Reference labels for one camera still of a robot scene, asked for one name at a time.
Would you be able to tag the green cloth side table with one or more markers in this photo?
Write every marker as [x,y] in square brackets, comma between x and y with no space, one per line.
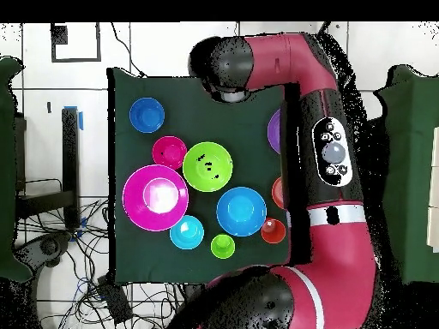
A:
[415,137]
[7,171]

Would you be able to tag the green cup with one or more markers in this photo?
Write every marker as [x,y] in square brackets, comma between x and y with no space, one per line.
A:
[223,246]

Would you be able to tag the red bowl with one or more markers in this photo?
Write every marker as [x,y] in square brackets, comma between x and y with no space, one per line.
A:
[169,153]

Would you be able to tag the white box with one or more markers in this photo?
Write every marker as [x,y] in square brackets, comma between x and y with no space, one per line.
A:
[435,188]

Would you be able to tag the black floor stand base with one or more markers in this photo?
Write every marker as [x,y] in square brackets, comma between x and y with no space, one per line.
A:
[48,246]

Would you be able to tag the dark green tablecloth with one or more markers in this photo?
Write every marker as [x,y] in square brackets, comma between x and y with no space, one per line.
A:
[205,113]

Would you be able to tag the purple bowl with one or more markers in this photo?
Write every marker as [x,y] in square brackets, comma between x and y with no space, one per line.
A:
[274,132]

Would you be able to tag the green bowl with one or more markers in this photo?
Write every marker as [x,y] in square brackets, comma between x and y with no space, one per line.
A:
[205,181]

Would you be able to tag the orange cup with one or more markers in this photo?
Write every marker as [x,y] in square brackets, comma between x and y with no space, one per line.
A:
[273,233]

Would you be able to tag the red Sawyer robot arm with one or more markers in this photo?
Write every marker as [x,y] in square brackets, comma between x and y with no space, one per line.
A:
[339,246]

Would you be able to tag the large light blue bowl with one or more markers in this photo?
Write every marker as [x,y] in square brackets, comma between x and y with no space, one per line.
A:
[241,211]

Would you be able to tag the black power brick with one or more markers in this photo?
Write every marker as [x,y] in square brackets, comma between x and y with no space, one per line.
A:
[115,301]

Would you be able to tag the small ribbed cyan bowl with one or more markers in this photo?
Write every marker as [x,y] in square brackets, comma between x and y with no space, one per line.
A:
[187,232]

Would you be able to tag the large pink bowl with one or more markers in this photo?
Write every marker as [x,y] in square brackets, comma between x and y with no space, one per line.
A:
[137,198]

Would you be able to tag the black metal stand frame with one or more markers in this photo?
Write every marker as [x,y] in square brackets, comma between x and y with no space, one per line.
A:
[70,154]

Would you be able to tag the small dark blue bowl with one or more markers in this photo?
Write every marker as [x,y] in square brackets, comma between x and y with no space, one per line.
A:
[146,115]

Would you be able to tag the orange bowl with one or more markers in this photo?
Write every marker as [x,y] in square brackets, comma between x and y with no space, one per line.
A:
[277,193]

